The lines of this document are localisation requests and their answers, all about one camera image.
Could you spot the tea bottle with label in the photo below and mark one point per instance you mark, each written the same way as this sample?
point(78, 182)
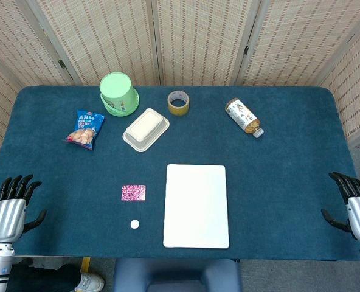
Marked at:
point(242, 117)

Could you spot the white sneaker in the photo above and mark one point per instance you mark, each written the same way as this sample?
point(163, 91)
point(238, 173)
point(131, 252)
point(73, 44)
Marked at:
point(90, 283)

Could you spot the blue felt table cloth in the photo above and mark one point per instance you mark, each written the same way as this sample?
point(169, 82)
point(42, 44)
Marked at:
point(274, 182)

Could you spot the small white round disc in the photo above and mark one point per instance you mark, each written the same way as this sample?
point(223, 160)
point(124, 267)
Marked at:
point(134, 224)

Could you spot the white rectangular board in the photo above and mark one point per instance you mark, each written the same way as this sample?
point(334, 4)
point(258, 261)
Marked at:
point(196, 207)

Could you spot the yellow tape roll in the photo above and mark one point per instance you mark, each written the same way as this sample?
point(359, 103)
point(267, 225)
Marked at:
point(180, 110)

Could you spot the beige plastic food container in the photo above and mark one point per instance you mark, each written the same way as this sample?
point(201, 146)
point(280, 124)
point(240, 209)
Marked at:
point(145, 129)

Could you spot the yellow floor tape strip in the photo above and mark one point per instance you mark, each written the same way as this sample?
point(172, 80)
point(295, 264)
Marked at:
point(85, 264)

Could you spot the dark trouser leg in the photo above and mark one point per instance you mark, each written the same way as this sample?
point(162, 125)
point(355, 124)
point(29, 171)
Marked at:
point(43, 278)

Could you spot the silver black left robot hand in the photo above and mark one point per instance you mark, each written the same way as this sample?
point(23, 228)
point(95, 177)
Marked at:
point(5, 214)

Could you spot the pink white patterned card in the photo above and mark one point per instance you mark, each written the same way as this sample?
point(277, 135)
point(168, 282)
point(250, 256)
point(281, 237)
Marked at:
point(133, 193)

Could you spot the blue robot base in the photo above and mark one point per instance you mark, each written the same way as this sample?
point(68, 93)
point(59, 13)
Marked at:
point(177, 273)

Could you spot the green plastic bucket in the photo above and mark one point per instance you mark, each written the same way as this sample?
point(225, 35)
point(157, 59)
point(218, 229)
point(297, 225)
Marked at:
point(116, 91)

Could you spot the bamboo folding screen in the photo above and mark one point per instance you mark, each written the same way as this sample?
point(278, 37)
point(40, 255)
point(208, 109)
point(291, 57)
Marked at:
point(198, 39)

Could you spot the blue snack bag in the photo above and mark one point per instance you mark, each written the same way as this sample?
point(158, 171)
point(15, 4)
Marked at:
point(87, 127)

